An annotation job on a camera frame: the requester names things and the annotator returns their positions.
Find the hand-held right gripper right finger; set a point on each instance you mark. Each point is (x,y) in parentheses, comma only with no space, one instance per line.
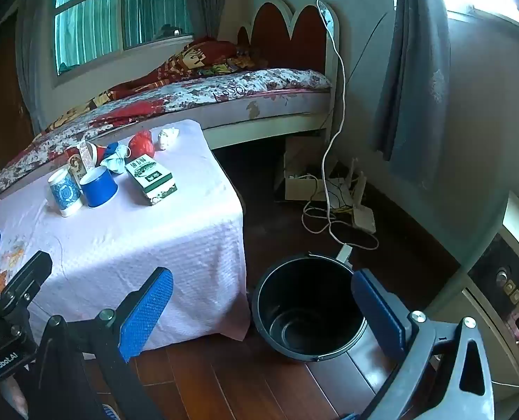
(377,310)

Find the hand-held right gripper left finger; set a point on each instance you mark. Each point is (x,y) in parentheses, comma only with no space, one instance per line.
(148,310)

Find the black bucket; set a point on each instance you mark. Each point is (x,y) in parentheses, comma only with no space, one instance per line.
(285,280)

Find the patterned paper cup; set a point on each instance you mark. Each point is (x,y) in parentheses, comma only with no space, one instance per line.
(96,154)

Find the red plastic bag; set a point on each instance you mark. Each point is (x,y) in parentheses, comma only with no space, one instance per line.
(142,144)

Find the white power adapter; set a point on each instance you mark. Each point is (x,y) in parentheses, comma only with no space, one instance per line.
(343,253)

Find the white tablecloth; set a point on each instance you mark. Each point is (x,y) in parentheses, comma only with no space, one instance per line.
(154,236)

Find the blue and white mug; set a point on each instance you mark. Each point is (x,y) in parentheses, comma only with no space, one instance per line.
(64,194)

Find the white router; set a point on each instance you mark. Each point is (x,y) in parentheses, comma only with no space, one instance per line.
(364,221)

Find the blue paper cup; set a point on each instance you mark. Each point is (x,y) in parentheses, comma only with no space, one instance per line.
(99,190)

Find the red snack packet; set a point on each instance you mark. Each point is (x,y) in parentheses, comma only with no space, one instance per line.
(84,157)

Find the green carton box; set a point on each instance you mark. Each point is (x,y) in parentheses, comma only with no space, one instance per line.
(150,179)

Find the white cardboard box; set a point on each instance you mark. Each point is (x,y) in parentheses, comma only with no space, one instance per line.
(303,188)

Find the brown wooden door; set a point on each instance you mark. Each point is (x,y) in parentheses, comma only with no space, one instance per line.
(1,96)

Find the white cabinet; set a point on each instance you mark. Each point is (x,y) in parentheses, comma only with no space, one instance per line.
(515,223)

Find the crumpled white tissue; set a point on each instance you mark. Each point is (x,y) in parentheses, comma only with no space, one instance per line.
(167,137)

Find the large window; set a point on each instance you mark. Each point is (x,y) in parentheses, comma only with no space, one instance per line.
(88,30)

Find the blue-grey curtain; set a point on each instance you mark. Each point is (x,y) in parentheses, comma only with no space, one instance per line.
(412,74)

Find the red printed blanket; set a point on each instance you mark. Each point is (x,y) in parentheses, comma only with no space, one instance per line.
(185,61)

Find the floral mattress sheet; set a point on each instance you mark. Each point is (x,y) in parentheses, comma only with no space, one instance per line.
(263,83)

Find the small black object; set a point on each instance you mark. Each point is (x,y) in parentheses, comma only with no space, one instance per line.
(172,31)

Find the bed with red headboard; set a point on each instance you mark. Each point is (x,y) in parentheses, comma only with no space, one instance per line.
(285,35)

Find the grey curtain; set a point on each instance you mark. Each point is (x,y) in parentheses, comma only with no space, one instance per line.
(202,0)

